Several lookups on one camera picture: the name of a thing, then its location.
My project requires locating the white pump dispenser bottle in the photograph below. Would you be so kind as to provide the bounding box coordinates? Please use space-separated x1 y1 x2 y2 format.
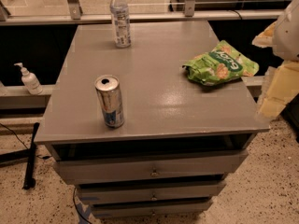
15 63 43 95

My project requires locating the silver blue drink can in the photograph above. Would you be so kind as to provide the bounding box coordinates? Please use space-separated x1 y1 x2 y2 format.
94 75 124 128

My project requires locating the top grey drawer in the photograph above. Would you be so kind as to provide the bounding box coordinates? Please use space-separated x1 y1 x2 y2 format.
54 149 249 185

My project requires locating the clear plastic water bottle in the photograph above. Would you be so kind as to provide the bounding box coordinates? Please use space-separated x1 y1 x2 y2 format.
110 0 131 48

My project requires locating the grey metal railing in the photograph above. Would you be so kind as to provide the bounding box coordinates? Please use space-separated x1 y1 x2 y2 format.
0 0 292 25

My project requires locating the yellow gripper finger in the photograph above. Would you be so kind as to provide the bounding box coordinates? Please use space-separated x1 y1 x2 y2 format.
251 21 276 48
257 61 299 119

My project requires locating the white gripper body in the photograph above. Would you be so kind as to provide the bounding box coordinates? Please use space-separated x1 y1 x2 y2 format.
272 0 299 61

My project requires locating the middle grey drawer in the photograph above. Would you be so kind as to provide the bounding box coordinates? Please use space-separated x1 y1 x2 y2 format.
78 181 226 204

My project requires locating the grey drawer cabinet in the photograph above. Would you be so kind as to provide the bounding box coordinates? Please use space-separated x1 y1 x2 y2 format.
34 20 271 220

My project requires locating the black stand leg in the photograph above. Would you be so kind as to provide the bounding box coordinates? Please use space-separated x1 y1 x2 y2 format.
0 122 39 189

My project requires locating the grey drawer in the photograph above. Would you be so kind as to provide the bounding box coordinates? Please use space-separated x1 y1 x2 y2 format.
54 149 249 185
78 181 226 204
92 198 212 218

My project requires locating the bottom grey drawer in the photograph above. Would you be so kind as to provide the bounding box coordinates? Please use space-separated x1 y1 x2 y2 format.
92 198 212 218

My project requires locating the black floor cable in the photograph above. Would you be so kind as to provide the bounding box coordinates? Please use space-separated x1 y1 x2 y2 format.
0 122 52 161

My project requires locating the green snack bag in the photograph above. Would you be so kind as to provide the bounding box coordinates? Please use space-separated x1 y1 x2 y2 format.
183 40 259 86

